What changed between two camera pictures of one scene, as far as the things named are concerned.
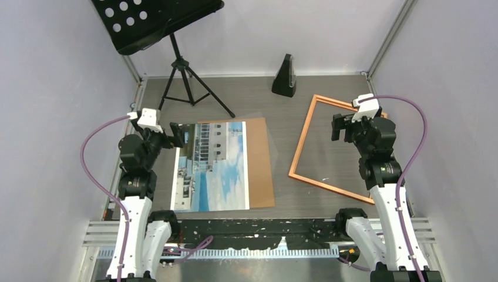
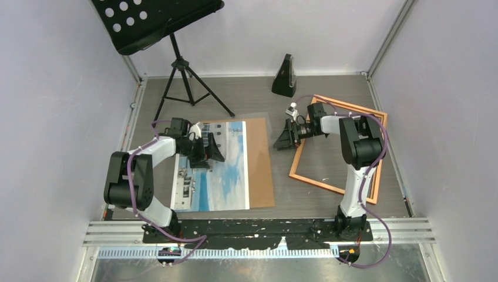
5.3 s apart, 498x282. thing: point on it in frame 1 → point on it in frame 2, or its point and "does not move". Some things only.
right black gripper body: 360,128 → 303,131
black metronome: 285,80 does not move
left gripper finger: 178,134 → 216,153
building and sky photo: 211,170 does not move
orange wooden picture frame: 293,167 does not move
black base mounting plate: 260,231 does not move
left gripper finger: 175,128 → 197,164
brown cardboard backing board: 261,189 does not move
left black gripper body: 154,141 → 195,150
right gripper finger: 336,127 → 286,140
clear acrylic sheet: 245,144 does not move
